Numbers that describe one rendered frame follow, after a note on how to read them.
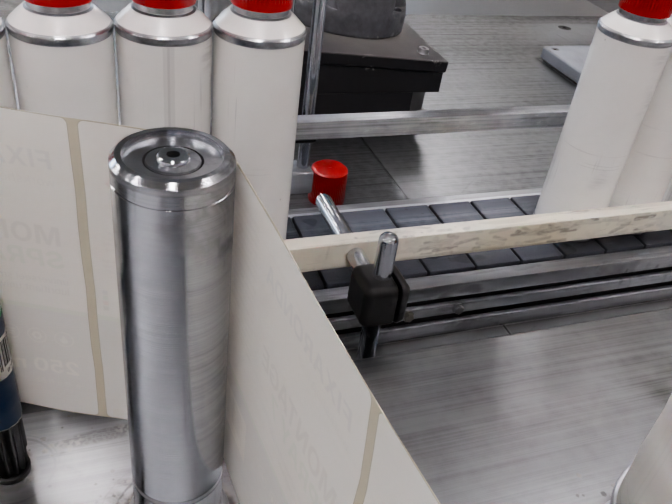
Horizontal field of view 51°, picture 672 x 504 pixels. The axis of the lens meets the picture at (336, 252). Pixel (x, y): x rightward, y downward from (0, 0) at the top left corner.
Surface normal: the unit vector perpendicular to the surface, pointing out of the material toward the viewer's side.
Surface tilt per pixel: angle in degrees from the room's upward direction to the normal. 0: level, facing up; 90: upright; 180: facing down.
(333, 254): 90
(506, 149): 0
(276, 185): 90
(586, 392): 0
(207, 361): 90
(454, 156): 0
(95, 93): 90
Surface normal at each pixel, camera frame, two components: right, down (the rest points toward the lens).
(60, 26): 0.26, -0.21
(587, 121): -0.70, 0.35
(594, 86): -0.85, 0.21
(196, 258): 0.51, 0.55
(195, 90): 0.79, 0.43
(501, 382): 0.12, -0.80
